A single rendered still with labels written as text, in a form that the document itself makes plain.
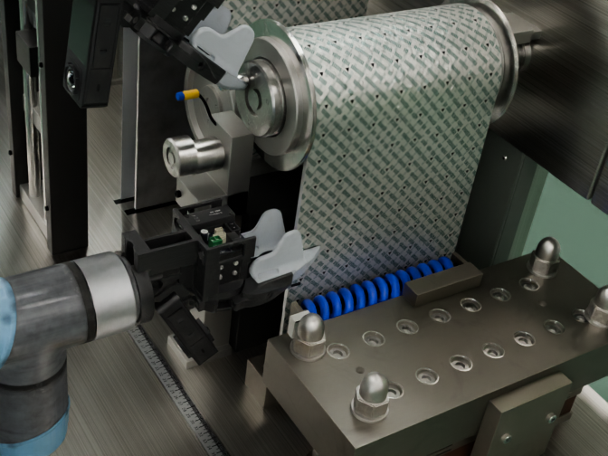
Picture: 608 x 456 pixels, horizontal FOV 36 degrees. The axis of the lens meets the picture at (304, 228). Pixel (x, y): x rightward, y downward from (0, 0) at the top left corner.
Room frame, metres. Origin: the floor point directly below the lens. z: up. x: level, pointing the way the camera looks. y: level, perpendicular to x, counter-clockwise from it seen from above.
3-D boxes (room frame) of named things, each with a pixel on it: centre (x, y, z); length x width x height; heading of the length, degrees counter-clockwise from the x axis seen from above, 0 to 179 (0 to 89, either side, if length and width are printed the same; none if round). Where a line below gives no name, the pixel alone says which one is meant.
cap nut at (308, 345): (0.71, -0.02, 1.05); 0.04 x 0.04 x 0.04
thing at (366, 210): (0.84, -0.09, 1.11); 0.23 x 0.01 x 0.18; 127
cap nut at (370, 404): (0.64, -0.09, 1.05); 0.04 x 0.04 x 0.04
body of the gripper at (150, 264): (0.70, 0.11, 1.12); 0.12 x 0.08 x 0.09; 127
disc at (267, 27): (0.82, 0.05, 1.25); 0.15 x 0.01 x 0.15; 37
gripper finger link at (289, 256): (0.75, 0.01, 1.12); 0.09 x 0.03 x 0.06; 126
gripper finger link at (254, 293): (0.72, 0.04, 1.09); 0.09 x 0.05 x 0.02; 126
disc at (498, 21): (0.97, -0.15, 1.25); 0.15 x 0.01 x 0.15; 37
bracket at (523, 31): (1.00, -0.19, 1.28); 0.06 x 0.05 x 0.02; 127
